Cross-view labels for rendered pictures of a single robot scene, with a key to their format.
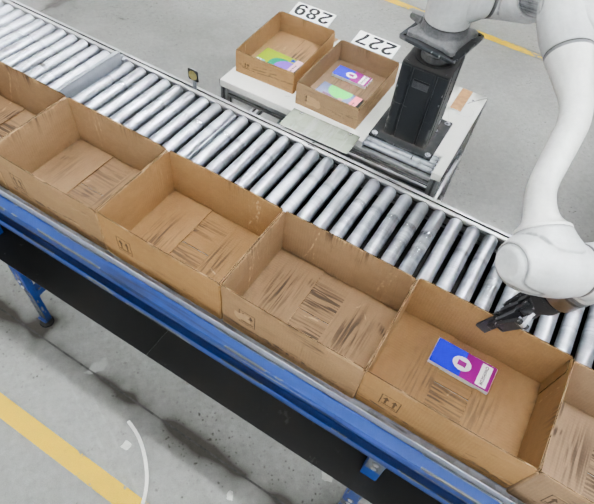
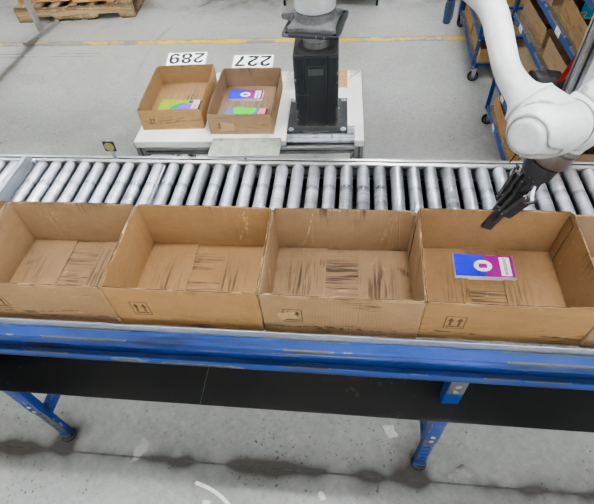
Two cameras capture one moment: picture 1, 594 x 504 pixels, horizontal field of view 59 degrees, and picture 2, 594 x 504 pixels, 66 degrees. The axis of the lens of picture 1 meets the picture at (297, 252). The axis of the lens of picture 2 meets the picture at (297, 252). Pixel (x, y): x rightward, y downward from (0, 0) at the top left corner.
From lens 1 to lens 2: 0.30 m
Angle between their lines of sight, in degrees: 10
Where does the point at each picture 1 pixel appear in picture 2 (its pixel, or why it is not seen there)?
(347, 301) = (361, 263)
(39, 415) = not seen: outside the picture
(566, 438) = not seen: hidden behind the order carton
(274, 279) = (289, 275)
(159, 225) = (158, 278)
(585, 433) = not seen: outside the picture
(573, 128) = (502, 15)
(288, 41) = (176, 89)
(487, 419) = (529, 298)
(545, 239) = (544, 102)
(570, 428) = not seen: hidden behind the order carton
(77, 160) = (44, 258)
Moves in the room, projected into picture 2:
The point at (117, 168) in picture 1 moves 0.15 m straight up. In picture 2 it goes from (88, 248) to (67, 214)
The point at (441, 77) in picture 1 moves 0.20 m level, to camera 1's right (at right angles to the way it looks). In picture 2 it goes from (331, 56) to (379, 45)
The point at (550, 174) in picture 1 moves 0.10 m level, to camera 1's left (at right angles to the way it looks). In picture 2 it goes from (511, 54) to (467, 65)
